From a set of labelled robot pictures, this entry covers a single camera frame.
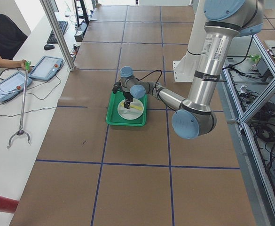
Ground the black computer mouse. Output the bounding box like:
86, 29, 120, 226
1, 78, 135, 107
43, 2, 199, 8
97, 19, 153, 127
44, 44, 55, 51

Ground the person hand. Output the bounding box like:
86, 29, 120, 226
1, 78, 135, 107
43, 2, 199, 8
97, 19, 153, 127
20, 59, 32, 71

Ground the white round plate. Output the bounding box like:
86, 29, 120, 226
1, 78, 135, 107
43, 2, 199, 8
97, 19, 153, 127
117, 98, 144, 120

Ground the yellow plastic spoon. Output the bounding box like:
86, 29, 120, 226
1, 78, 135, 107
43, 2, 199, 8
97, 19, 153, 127
129, 103, 144, 111

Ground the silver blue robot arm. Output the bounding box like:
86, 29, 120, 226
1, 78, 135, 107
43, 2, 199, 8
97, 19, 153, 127
113, 0, 264, 139

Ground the silver reacher grabber tool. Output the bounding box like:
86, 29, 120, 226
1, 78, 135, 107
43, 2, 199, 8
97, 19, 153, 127
7, 61, 31, 149

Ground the red cylinder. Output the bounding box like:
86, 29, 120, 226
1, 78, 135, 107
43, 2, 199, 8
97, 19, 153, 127
0, 196, 19, 213

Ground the aluminium frame post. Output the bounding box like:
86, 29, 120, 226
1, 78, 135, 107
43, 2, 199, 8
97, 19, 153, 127
40, 0, 75, 72

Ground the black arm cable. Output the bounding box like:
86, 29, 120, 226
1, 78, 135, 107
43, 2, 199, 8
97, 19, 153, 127
138, 69, 189, 111

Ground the near blue teach pendant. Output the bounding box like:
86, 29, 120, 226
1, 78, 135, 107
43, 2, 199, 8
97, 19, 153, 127
0, 72, 25, 102

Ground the blue teach pendant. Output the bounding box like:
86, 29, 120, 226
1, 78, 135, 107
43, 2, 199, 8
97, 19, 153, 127
29, 56, 63, 81
0, 72, 25, 102

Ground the black keyboard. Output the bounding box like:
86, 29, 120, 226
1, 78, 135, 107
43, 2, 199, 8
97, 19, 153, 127
46, 21, 69, 44

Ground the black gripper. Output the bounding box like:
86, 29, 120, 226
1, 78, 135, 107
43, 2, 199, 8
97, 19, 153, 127
124, 92, 133, 109

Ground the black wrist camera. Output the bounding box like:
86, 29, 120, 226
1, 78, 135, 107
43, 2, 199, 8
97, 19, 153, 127
112, 82, 122, 94

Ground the aluminium side frame rail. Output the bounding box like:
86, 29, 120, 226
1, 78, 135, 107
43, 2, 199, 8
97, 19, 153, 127
219, 35, 275, 226

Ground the green plastic tray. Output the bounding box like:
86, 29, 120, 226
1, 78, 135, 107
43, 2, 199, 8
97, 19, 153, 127
106, 92, 147, 127

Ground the white pedestal column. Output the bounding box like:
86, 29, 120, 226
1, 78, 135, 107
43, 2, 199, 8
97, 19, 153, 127
173, 0, 206, 82

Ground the far blue teach pendant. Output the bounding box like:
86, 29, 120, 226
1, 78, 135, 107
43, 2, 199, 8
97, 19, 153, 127
29, 56, 63, 81

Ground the person in black shirt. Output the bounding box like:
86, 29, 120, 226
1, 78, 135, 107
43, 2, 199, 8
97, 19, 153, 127
0, 14, 28, 68

